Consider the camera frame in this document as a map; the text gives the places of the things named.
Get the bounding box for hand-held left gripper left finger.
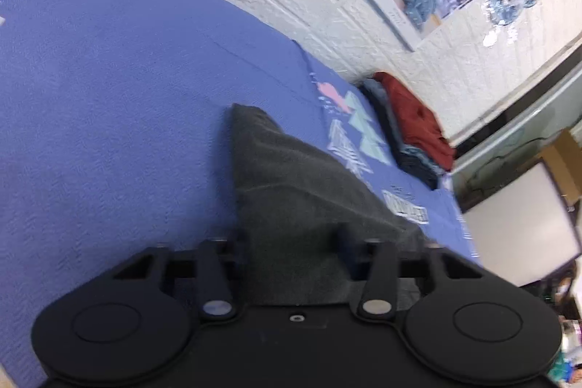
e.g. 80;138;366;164
112;233;250;321

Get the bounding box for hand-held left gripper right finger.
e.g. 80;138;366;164
337;229;483;321

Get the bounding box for dark grey pants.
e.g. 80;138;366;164
230;103;438;308

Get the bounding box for white board panel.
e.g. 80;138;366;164
463;160;582;289

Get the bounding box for blue printed bed sheet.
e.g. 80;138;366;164
0;0;483;388

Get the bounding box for cardboard box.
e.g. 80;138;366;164
540;128;582;208

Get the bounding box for glass door with dark frame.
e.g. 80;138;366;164
448;31;582;216

